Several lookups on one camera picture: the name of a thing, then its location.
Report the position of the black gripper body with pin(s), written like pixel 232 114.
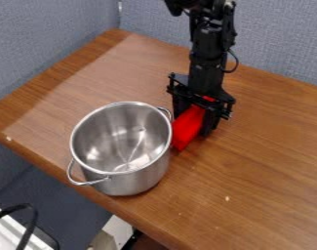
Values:
pixel 203 85

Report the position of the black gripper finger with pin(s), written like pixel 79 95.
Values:
pixel 181 105
pixel 211 121

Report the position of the red rectangular block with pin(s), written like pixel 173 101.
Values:
pixel 187 126

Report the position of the stainless steel pot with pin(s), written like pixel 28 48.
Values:
pixel 120 145

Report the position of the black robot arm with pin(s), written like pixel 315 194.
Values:
pixel 212 28

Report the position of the white appliance with dark panel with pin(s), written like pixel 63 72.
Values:
pixel 20 231

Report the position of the white table leg bracket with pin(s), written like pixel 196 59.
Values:
pixel 113 236

